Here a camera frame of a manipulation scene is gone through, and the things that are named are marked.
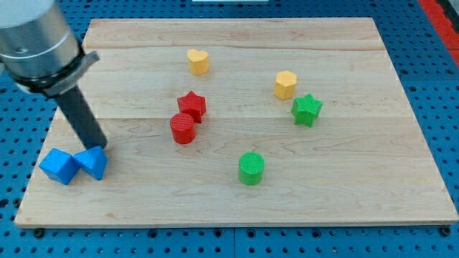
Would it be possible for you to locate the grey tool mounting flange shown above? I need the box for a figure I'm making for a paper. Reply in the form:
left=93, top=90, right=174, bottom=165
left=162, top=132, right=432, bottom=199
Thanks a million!
left=13, top=47, right=100, bottom=97

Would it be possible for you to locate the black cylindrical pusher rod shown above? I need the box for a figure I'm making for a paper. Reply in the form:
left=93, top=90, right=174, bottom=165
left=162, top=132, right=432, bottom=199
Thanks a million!
left=54, top=86, right=108, bottom=149

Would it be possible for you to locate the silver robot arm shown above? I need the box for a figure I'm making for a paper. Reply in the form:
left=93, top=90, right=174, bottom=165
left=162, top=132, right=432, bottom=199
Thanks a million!
left=1, top=0, right=107, bottom=148

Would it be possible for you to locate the yellow heart block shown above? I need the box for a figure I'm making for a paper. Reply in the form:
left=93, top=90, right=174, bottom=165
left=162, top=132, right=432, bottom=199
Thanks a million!
left=187, top=49, right=209, bottom=76

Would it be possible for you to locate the wooden board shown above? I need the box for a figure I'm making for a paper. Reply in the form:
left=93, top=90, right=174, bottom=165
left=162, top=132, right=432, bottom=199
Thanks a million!
left=14, top=18, right=458, bottom=229

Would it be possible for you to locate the blue triangular block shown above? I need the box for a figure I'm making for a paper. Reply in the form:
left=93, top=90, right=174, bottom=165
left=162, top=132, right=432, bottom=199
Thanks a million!
left=73, top=145, right=108, bottom=181

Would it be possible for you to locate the blue cube block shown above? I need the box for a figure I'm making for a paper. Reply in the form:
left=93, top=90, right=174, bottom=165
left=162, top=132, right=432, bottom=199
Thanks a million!
left=39, top=148, right=80, bottom=185

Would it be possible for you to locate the red cylinder block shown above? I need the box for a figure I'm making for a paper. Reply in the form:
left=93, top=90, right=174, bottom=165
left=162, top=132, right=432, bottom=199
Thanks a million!
left=170, top=113, right=196, bottom=144

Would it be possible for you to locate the red star block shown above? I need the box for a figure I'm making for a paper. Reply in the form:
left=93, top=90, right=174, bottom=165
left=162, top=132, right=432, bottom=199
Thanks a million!
left=177, top=91, right=207, bottom=123

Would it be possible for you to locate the green cylinder block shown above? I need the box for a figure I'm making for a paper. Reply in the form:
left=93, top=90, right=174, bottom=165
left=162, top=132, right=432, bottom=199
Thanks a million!
left=239, top=152, right=265, bottom=186

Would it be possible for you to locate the yellow hexagon block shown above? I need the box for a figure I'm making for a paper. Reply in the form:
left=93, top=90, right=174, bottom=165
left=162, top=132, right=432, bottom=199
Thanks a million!
left=274, top=70, right=298, bottom=100

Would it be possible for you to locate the green star block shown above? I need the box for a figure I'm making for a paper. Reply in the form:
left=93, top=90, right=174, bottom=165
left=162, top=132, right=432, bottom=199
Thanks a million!
left=291, top=93, right=323, bottom=128

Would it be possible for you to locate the red tape strip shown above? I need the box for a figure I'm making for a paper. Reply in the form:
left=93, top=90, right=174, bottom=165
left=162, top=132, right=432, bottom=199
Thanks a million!
left=418, top=0, right=458, bottom=65

